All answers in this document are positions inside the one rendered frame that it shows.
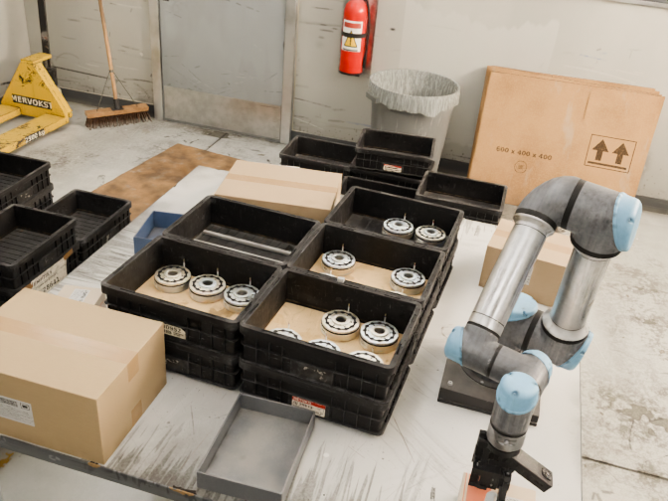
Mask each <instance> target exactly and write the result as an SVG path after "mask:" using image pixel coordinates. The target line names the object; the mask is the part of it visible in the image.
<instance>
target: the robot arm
mask: <svg viewBox="0 0 668 501"><path fill-rule="evenodd" d="M641 213H642V205H641V202H640V201H639V200H638V199H636V198H633V197H631V196H628V195H626V194H625V193H623V192H621V193H620V192H617V191H614V190H611V189H608V188H605V187H602V186H599V185H597V184H594V183H592V182H589V181H586V180H583V179H581V178H578V177H575V176H561V177H556V178H553V179H551V180H548V181H546V182H544V183H542V184H541V185H539V186H538V187H536V188H535V189H533V190H532V191H531V192H530V193H529V194H528V195H527V196H526V197H525V198H524V199H523V200H522V202H521V203H520V205H519V206H518V208H517V210H516V212H515V214H514V216H513V220H514V223H515V225H514V227H513V229H512V231H511V233H510V235H509V237H508V239H507V241H506V243H505V245H504V247H503V249H502V251H501V253H500V255H499V257H498V259H497V261H496V263H495V265H494V267H493V269H492V271H491V273H490V275H489V278H488V280H487V282H486V284H485V286H484V288H483V290H482V292H481V294H480V296H479V298H478V300H477V302H476V304H475V307H474V309H473V311H472V313H471V315H470V317H469V319H468V321H467V323H466V325H465V327H463V326H462V327H461V326H459V325H457V326H455V327H454V328H453V329H452V331H451V333H450V334H449V336H448V338H447V340H446V343H445V346H444V355H445V357H447V358H448V359H450V360H452V361H454V362H456V363H458V364H460V366H464V367H466V368H469V369H470V370H471V371H472V372H473V373H474V374H475V375H476V376H478V377H479V378H481V379H483V380H485V381H487V382H490V383H494V384H499V386H498V388H497V391H496V399H495V402H494V406H493V410H492V414H491V418H490V422H489V425H488V428H487V430H483V429H480V430H479V434H478V438H477V442H476V444H475V448H474V452H473V456H472V460H471V462H473V464H472V470H471V474H470V478H469V482H468V485H470V486H474V487H477V488H479V489H483V490H486V489H487V488H490V489H494V490H496V488H497V489H498V492H497V493H496V492H495V491H489V492H487V494H486V496H485V500H484V501H494V499H495V501H505V499H506V494H507V491H508V490H509V487H510V482H511V478H512V473H513V472H514V471H516V472H517V473H518V474H520V475H521V476H522V477H524V478H525V479H526V480H528V481H529V482H530V483H532V484H533V485H535V486H536V487H537V488H539V489H540V490H541V491H543V492H546V491H548V490H549V489H550V488H552V487H553V472H552V471H551V470H549V469H548V468H547V467H545V466H544V465H542V464H541V463H540V462H538V461H537V460H536V459H534V458H533V457H532V456H530V455H529V454H528V453H526V452H525V451H524V450H522V449H521V447H522V446H523V444H524V441H525V437H526V434H527V430H528V427H529V424H530V421H531V417H532V414H533V412H534V409H535V407H536V405H537V403H538V401H539V399H540V397H541V395H542V393H543V391H544V389H545V387H546V386H547V385H548V384H549V382H550V378H551V376H552V373H553V365H555V366H556V367H558V368H563V369H565V370H568V371H571V370H573V369H575V368H576V367H577V365H578V364H579V363H580V361H581V359H582V358H583V356H584V354H585V352H586V350H587V348H588V346H589V344H590V342H591V340H592V338H593V333H592V332H590V330H589V323H588V321H587V317H588V315H589V312H590V310H591V307H592V305H593V302H594V300H595V297H596V295H597V292H598V290H599V287H600V285H601V282H602V280H603V277H604V275H605V272H606V270H607V267H608V265H609V262H610V260H611V259H612V258H615V257H617V256H619V255H620V254H621V252H622V251H629V250H630V248H631V246H632V244H633V241H634V238H635V235H636V232H637V229H638V226H639V222H640V218H641ZM557 227H560V228H561V229H564V230H567V231H569V232H571V234H570V241H571V244H572V245H573V249H572V252H571V255H570V258H569V261H568V264H567V267H566V270H565V273H564V276H563V279H562V281H561V284H560V287H559V290H558V293H557V296H556V299H555V302H554V305H553V307H550V308H549V309H547V310H546V311H545V312H544V311H542V310H539V309H538V304H537V302H536V300H534V299H533V297H531V296H530V295H528V294H525V293H522V292H521V291H522V289H523V287H524V285H525V283H526V281H527V278H528V276H529V274H530V272H531V270H532V268H533V266H534V264H535V261H536V259H537V257H538V255H539V253H540V251H541V249H542V247H543V244H544V242H545V240H546V238H547V237H550V236H552V235H553V234H554V232H555V230H556V228H557ZM522 351H525V352H523V353H522ZM552 364H553V365H552ZM479 476H480V478H479ZM478 480H479V481H478ZM495 496H496V498H495Z"/></svg>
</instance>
